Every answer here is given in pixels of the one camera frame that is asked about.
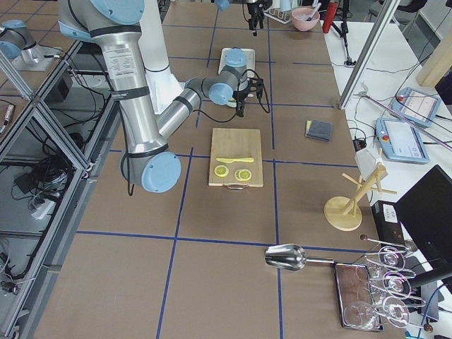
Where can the yellow plastic knife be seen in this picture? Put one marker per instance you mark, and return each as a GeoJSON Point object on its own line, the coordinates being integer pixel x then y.
{"type": "Point", "coordinates": [237, 159]}

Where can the near blue teach pendant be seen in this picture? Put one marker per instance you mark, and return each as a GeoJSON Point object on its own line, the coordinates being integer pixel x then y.
{"type": "Point", "coordinates": [400, 142]}

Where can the pink bowl with ice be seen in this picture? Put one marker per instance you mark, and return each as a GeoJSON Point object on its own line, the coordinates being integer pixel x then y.
{"type": "Point", "coordinates": [304, 19]}

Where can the far blue teach pendant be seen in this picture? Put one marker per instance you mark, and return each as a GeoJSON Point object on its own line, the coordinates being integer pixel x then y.
{"type": "Point", "coordinates": [417, 106]}

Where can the red cylinder bottle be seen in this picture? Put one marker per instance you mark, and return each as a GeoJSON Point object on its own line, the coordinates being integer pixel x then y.
{"type": "Point", "coordinates": [329, 16]}

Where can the metal muddler stick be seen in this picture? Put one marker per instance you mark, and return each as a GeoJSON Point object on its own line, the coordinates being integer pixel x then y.
{"type": "Point", "coordinates": [314, 11]}

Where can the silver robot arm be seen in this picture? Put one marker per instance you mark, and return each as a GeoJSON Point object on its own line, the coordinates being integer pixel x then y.
{"type": "Point", "coordinates": [130, 36]}
{"type": "Point", "coordinates": [223, 5]}

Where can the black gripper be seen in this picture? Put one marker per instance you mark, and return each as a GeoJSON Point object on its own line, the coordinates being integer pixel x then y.
{"type": "Point", "coordinates": [253, 9]}
{"type": "Point", "coordinates": [242, 95]}

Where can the blue teach pendant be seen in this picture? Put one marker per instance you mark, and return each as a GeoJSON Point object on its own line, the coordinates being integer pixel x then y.
{"type": "Point", "coordinates": [400, 142]}
{"type": "Point", "coordinates": [417, 106]}

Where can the black monitor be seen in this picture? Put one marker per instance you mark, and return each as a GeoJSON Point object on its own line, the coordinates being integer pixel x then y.
{"type": "Point", "coordinates": [425, 212]}

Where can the wooden mug tree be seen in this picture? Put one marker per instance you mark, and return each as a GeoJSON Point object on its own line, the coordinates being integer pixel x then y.
{"type": "Point", "coordinates": [342, 212]}

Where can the metal scoop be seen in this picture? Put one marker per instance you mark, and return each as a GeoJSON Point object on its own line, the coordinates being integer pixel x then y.
{"type": "Point", "coordinates": [292, 257]}

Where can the grey yellow sponge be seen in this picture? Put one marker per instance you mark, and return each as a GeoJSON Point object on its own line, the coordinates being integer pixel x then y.
{"type": "Point", "coordinates": [319, 130]}

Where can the dark glass rack tray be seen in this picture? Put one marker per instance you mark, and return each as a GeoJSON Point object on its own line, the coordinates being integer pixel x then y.
{"type": "Point", "coordinates": [352, 285]}

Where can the aluminium frame post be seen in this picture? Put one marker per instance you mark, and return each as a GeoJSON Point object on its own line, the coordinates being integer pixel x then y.
{"type": "Point", "coordinates": [382, 20]}

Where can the wooden cutting board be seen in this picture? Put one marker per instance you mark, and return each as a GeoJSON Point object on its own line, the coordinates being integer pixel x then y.
{"type": "Point", "coordinates": [232, 143]}

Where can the white wire cup rack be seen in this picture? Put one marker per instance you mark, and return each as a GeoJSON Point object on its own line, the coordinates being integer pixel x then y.
{"type": "Point", "coordinates": [277, 15]}

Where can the black tripod stick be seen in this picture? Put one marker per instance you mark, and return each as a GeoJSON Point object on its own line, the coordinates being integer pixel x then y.
{"type": "Point", "coordinates": [342, 30]}

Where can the white rectangular tray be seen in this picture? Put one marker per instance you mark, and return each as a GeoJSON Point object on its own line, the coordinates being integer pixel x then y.
{"type": "Point", "coordinates": [249, 58]}

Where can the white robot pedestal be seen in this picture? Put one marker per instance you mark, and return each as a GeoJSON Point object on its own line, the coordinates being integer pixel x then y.
{"type": "Point", "coordinates": [163, 85]}

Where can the mint green bowl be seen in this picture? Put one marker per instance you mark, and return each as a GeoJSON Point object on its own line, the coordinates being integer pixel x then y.
{"type": "Point", "coordinates": [231, 103]}

